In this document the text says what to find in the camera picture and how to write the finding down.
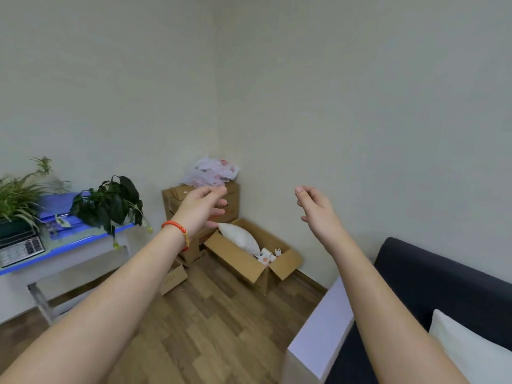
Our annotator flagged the person's left hand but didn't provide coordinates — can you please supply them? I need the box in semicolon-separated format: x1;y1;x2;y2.
171;186;229;239

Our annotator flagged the person's right hand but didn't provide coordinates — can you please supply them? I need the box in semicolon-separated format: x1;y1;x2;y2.
294;185;345;243

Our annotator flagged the person's right forearm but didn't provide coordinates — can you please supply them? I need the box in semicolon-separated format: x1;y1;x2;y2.
321;231;469;384

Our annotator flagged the person's left forearm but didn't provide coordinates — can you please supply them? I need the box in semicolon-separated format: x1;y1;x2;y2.
0;225;189;384

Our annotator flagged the crumpled white pink plastic bag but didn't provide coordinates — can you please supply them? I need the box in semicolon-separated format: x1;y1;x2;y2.
181;157;241;188

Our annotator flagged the white pillow in plastic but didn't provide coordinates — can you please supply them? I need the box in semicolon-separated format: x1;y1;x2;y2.
218;222;262;257

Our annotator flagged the open cardboard box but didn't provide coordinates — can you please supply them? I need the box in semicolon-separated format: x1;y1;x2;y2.
203;218;304;296

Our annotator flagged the small flat cardboard box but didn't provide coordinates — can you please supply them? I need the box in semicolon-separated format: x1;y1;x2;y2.
159;259;189;296

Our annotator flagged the dark green leafy potted plant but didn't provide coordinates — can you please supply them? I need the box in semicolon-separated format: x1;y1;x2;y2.
70;175;153;249

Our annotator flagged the blue glass top desk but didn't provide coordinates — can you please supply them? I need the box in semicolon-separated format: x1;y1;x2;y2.
0;191;137;326

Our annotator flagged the dark blue sofa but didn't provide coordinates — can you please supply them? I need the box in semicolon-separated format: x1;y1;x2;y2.
323;237;512;384

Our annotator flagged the spider plant in black pot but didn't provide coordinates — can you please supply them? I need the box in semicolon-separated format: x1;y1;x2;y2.
0;157;73;239

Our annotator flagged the electronic weighing scale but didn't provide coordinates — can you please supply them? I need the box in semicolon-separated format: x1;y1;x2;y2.
0;231;46;269

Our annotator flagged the white sofa cushion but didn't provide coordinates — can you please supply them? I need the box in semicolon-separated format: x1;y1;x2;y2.
428;309;512;384

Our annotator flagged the red braided bracelet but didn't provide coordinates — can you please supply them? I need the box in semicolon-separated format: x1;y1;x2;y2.
162;221;191;253

